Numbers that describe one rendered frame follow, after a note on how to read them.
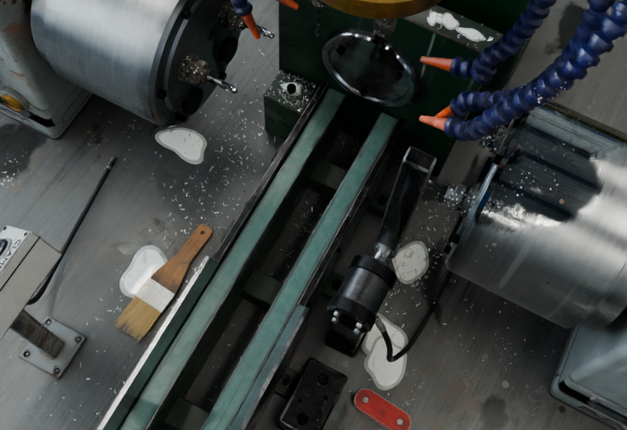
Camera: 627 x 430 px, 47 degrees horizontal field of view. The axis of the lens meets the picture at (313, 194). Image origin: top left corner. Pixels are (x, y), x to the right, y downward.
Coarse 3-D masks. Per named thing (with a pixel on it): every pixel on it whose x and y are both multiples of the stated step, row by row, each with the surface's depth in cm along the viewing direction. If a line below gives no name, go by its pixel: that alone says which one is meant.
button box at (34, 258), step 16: (16, 240) 84; (32, 240) 84; (0, 256) 83; (16, 256) 82; (32, 256) 84; (48, 256) 85; (0, 272) 81; (16, 272) 82; (32, 272) 84; (48, 272) 85; (0, 288) 81; (16, 288) 83; (32, 288) 84; (0, 304) 82; (16, 304) 83; (0, 320) 82; (0, 336) 82
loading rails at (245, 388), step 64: (320, 128) 110; (384, 128) 110; (256, 192) 104; (320, 192) 117; (384, 192) 117; (256, 256) 105; (320, 256) 101; (192, 320) 97; (128, 384) 92; (256, 384) 93
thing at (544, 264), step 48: (480, 144) 93; (528, 144) 82; (576, 144) 82; (624, 144) 84; (480, 192) 85; (528, 192) 81; (576, 192) 80; (624, 192) 80; (480, 240) 83; (528, 240) 81; (576, 240) 80; (624, 240) 79; (528, 288) 85; (576, 288) 82; (624, 288) 81
